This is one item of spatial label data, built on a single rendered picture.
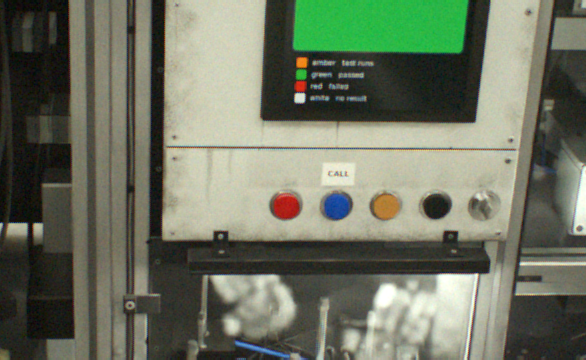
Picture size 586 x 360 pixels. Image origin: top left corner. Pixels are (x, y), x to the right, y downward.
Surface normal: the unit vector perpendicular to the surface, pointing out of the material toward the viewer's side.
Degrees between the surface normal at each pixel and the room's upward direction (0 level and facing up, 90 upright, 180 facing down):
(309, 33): 90
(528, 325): 90
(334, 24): 90
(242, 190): 90
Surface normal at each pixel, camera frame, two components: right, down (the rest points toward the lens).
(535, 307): 0.11, 0.42
